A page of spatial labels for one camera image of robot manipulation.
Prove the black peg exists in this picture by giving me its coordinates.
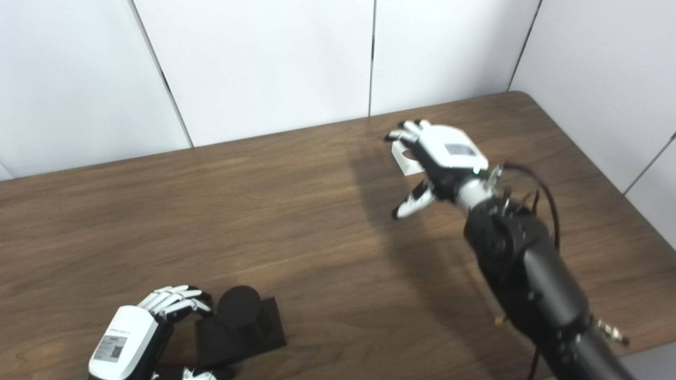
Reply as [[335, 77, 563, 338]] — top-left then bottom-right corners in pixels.
[[194, 285, 287, 369]]

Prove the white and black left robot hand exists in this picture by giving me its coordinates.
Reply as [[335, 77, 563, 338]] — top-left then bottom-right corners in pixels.
[[88, 285, 236, 380]]

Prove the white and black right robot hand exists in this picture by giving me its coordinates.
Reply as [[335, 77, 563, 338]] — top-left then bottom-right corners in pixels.
[[384, 120, 489, 220]]

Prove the white square piece with hole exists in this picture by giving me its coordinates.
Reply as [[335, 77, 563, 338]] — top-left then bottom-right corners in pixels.
[[391, 141, 426, 177]]

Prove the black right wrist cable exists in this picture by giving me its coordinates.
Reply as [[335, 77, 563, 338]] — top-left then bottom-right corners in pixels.
[[501, 163, 561, 252]]

